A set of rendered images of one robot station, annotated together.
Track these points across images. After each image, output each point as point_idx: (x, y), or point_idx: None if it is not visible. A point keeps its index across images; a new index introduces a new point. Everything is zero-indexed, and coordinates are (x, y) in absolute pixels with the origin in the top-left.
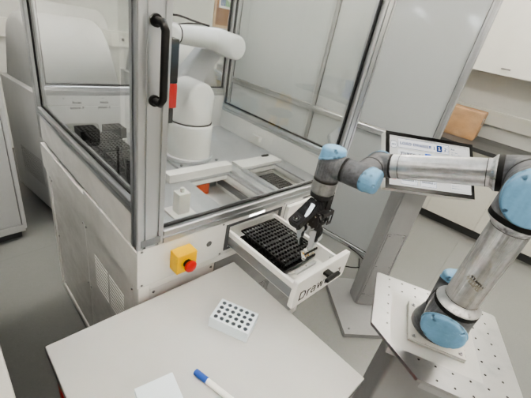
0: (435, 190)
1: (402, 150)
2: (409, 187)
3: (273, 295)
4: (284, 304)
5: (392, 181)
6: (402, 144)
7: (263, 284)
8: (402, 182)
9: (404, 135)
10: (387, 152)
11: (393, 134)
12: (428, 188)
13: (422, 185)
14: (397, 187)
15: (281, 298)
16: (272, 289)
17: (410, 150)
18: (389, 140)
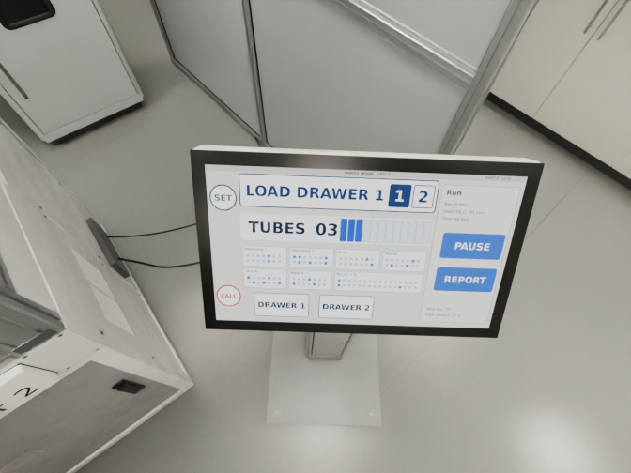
0: (367, 325)
1: (256, 216)
2: (282, 323)
3: (90, 430)
4: (149, 404)
5: (224, 312)
6: (255, 194)
7: (19, 461)
8: (258, 311)
9: (265, 160)
10: (202, 227)
11: (218, 162)
12: (344, 321)
13: (324, 314)
14: (243, 326)
15: (127, 412)
16: (69, 436)
17: (286, 213)
18: (205, 189)
